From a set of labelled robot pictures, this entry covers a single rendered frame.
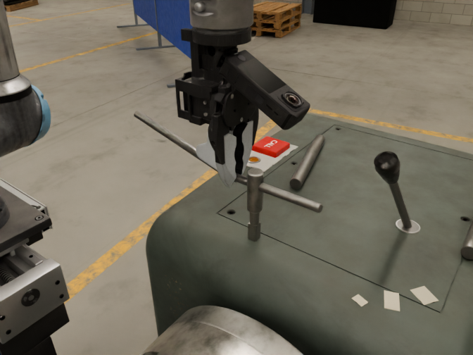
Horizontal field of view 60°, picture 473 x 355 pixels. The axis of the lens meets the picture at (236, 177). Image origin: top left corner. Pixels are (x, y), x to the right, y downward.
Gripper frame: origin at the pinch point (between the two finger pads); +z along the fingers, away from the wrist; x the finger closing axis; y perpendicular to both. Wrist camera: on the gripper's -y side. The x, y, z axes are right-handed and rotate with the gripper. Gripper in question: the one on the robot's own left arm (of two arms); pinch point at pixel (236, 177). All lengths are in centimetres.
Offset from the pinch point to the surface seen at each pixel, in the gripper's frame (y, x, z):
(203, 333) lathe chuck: -6.7, 16.1, 12.0
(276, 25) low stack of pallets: 371, -624, 111
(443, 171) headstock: -21.2, -38.1, 9.5
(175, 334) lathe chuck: -2.9, 17.1, 13.9
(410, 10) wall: 231, -945, 113
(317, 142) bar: 2.3, -30.9, 7.2
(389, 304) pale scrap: -23.9, 0.8, 9.5
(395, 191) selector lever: -19.1, -11.2, 1.0
